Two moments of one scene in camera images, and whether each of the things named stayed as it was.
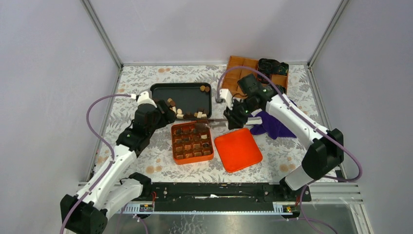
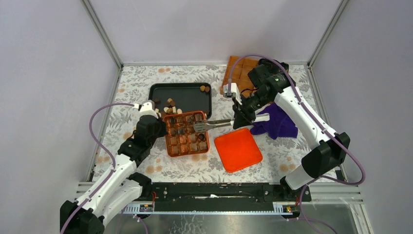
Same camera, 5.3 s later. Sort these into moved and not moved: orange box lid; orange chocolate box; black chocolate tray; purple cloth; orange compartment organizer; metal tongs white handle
Moved: orange chocolate box; metal tongs white handle
Not moved: purple cloth; orange compartment organizer; orange box lid; black chocolate tray
